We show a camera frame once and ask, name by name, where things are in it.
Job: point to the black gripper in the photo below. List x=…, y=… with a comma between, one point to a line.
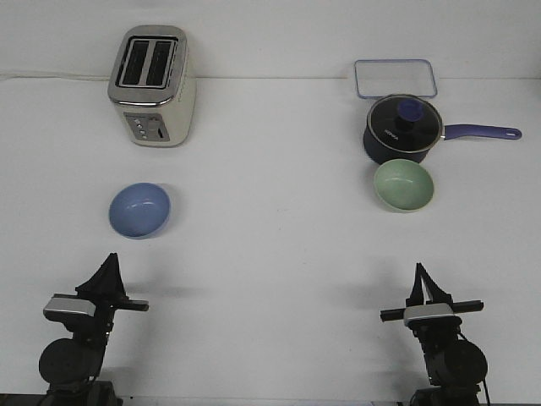
x=435, y=334
x=96, y=329

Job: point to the blue bowl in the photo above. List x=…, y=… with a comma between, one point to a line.
x=139, y=211

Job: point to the clear container lid blue rim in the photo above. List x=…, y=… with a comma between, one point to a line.
x=376, y=78

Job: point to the glass pot lid blue knob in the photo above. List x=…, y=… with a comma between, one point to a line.
x=405, y=123

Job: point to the dark blue saucepan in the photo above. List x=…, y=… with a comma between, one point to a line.
x=381, y=153

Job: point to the green bowl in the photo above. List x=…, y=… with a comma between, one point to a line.
x=403, y=185

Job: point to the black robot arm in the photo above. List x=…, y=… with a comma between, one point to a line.
x=71, y=366
x=456, y=367

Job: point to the silver two-slot toaster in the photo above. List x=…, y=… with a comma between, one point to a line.
x=152, y=85

